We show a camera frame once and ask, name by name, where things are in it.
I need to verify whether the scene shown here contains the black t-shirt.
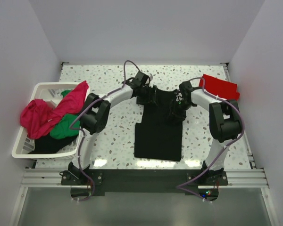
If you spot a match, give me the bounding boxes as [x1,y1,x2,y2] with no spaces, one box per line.
[134,88,183,161]

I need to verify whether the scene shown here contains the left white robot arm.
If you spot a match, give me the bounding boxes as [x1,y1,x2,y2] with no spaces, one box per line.
[60,85,157,186]

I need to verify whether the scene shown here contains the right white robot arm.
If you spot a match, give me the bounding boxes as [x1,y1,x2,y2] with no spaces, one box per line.
[167,89,245,188]

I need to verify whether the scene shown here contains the folded red t-shirt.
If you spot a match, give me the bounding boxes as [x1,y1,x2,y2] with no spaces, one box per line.
[202,74,240,100]

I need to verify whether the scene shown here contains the green t-shirt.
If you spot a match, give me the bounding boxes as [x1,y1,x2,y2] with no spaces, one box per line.
[50,90,84,140]

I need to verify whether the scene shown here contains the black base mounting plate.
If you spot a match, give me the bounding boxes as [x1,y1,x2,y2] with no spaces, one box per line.
[60,168,228,201]

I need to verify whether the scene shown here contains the white plastic laundry basket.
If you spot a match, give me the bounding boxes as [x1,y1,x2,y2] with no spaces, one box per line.
[12,82,90,159]

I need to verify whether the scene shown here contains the black garment in basket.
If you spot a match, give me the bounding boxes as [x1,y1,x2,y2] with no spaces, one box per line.
[29,135,78,154]

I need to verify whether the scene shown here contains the magenta t-shirt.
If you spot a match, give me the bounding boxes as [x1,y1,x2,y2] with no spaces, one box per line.
[20,81,89,139]

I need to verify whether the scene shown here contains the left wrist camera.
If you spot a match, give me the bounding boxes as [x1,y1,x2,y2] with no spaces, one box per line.
[132,71,153,88]

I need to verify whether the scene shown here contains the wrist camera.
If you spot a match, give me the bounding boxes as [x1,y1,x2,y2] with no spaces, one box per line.
[179,81,203,101]
[132,71,153,88]

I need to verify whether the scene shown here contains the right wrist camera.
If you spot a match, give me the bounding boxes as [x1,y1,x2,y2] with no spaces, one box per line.
[179,81,203,101]

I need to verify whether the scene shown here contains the aluminium frame rail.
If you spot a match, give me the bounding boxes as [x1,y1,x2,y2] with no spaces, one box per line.
[8,168,71,226]

